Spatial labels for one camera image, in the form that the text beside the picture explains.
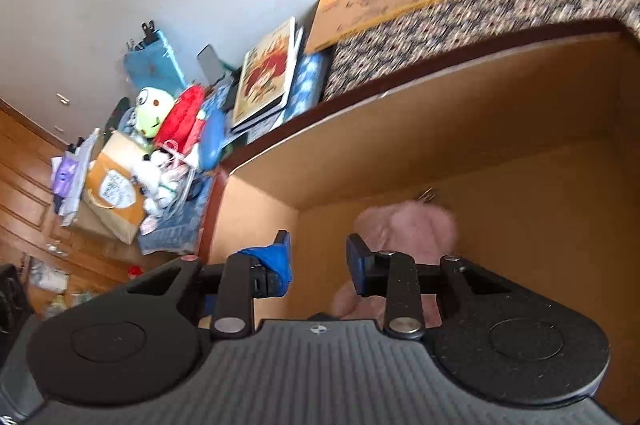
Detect pink teddy bear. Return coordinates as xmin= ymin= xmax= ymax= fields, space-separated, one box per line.
xmin=330 ymin=201 xmax=458 ymax=324

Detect blue oval object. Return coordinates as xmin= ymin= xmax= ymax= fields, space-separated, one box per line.
xmin=198 ymin=108 xmax=226 ymax=171

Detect white dog plush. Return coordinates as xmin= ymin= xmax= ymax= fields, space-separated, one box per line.
xmin=131 ymin=150 xmax=189 ymax=217

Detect red plush toy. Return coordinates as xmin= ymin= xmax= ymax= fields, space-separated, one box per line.
xmin=154 ymin=84 xmax=205 ymax=152

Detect orange paper bag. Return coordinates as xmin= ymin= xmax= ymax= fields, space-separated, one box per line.
xmin=82 ymin=132 xmax=145 ymax=244

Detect red cartoon cover book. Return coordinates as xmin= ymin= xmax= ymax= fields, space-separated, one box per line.
xmin=231 ymin=17 xmax=304 ymax=130

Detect green frog plush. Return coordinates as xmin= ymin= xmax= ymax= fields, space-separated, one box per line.
xmin=134 ymin=87 xmax=175 ymax=139

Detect small standing mirror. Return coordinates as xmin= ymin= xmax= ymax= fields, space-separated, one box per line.
xmin=196 ymin=44 xmax=233 ymax=86

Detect brown cardboard box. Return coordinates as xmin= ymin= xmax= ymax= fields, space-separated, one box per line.
xmin=200 ymin=20 xmax=639 ymax=422

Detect wooden door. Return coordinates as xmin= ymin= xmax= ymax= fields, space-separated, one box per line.
xmin=0 ymin=102 xmax=171 ymax=315

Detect purple tissue pack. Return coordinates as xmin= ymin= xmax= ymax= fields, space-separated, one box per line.
xmin=51 ymin=152 xmax=78 ymax=198

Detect blue pencil bag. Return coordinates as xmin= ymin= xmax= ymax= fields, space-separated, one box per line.
xmin=122 ymin=20 xmax=188 ymax=97

